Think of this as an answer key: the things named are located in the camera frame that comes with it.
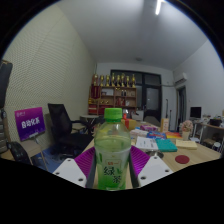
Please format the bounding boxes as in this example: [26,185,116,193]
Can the green tea plastic bottle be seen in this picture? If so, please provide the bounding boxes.
[93,107,132,192]

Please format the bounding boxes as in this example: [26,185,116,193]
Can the purple sign board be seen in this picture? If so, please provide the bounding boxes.
[14,106,46,142]

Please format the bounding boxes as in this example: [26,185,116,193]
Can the pink flowers in white pot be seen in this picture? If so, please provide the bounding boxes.
[179,119,195,141]

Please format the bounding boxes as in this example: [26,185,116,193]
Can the beige flat book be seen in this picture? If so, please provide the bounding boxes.
[175,138,199,150]

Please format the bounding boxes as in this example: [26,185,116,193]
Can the flat round red coaster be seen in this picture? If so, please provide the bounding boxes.
[174,154,191,165]

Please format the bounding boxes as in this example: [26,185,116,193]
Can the black office chair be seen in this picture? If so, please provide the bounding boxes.
[47,102,95,156]

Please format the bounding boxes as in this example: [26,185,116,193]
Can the cluttered wooden desk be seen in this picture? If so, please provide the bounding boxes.
[196,114,224,154]

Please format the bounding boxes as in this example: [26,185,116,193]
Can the orange flat book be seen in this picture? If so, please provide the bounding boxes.
[165,131,184,140]

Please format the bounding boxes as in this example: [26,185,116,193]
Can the white wall air conditioner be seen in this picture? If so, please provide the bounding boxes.
[173,72,189,86]

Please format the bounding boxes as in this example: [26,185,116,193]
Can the blue and red book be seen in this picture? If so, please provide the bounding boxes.
[145,130,168,140]

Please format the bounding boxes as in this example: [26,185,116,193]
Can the white paper booklet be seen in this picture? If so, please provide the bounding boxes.
[134,135,160,152]

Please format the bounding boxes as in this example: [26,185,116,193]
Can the black tripod stand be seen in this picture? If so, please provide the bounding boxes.
[165,98,173,131]

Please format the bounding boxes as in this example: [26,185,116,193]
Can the teal book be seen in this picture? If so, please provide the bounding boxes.
[155,138,179,153]

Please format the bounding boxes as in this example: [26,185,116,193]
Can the white round stool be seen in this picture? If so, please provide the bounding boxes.
[211,141,224,153]

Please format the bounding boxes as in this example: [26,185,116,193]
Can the wooden shelf unit with trophies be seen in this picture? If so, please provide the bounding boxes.
[87,72,138,116]

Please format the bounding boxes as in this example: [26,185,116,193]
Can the grey striped chair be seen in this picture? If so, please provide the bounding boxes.
[0,108,9,154]

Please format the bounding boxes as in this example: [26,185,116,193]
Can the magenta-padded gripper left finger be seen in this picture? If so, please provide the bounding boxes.
[52,146,98,190]

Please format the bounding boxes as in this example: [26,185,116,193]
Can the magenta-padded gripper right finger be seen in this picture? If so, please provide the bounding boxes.
[128,145,175,189]

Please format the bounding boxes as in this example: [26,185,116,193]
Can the ceiling tube light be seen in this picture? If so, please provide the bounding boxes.
[154,0,165,16]

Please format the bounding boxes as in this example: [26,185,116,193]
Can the computer monitor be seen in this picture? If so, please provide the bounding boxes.
[189,106,202,120]

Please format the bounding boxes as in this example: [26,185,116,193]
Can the orange standing card box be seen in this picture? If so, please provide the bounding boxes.
[160,117,170,134]

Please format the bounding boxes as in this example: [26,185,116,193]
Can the small round white table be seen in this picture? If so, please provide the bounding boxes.
[79,114,101,134]

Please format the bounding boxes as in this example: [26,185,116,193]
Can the black mesh chair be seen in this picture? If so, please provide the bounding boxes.
[6,141,33,166]

